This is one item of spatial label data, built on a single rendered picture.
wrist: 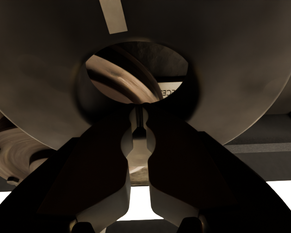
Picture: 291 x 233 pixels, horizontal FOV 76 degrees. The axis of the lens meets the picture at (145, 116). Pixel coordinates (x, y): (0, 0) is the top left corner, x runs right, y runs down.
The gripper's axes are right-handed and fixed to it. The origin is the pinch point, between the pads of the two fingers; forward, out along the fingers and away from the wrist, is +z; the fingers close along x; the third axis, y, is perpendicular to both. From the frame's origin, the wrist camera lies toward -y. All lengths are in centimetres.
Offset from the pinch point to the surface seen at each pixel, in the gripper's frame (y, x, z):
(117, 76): 4.8, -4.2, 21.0
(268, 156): 557, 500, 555
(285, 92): 359, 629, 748
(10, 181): 26.2, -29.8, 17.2
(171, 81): 12.5, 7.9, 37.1
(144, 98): 10.0, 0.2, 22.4
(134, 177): 69, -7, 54
